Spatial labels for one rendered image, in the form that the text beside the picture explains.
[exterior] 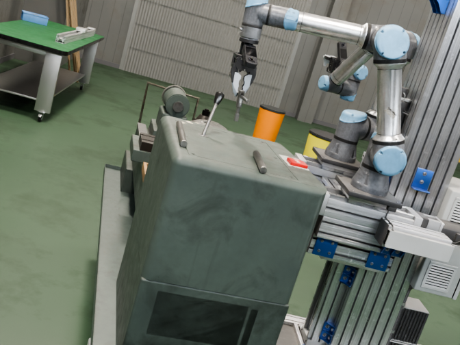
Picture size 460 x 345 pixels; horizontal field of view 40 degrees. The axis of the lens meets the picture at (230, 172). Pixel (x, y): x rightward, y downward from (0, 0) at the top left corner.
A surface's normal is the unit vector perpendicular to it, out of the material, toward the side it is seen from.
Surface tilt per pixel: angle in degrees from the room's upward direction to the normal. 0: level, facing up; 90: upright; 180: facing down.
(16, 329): 0
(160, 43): 90
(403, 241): 90
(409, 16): 90
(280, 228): 90
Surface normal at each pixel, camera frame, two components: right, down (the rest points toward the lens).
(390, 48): -0.08, 0.11
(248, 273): 0.17, 0.30
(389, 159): -0.07, 0.36
